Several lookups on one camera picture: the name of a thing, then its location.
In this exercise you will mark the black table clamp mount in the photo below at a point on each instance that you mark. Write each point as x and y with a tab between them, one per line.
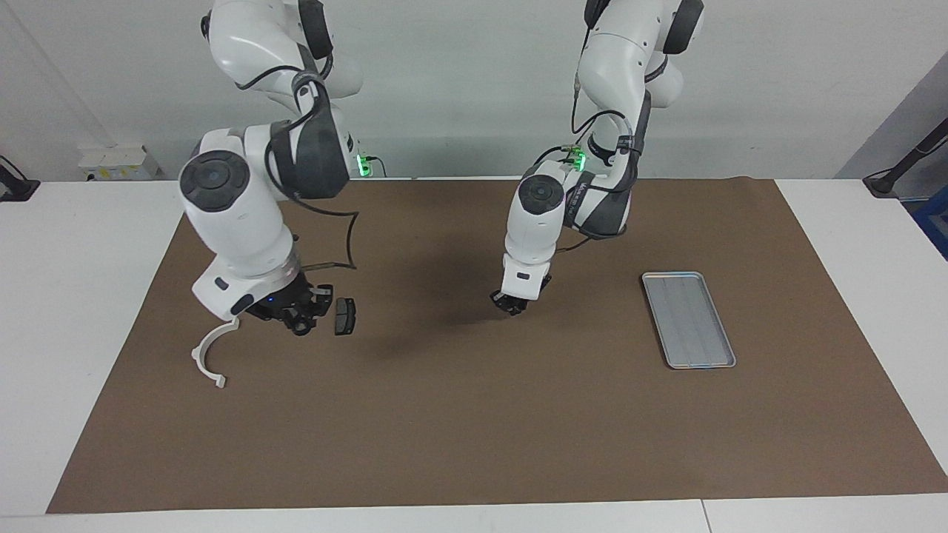
15	186

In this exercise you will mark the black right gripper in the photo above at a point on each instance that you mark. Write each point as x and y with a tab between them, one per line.
278	303

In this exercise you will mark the white semicircular plastic bracket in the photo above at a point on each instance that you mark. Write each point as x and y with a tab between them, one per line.
197	355

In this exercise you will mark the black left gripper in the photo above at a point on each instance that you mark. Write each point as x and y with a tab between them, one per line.
511	298

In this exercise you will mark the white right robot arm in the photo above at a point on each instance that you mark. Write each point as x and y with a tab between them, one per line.
237	222

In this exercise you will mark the silver metal tray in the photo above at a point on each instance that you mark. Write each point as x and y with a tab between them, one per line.
689	318

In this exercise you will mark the blue crate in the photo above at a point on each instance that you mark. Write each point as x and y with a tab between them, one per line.
935	222

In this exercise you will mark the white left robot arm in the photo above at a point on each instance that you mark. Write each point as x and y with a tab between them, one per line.
529	237

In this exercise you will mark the rectangular grey brake pad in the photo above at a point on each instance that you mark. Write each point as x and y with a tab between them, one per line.
345	318

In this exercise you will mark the black rubber bushing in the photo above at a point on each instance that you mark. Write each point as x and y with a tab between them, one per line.
301	326

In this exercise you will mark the white power strip box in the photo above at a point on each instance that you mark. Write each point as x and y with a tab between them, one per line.
111	159

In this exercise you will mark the brown table mat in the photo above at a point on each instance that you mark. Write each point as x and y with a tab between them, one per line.
444	429

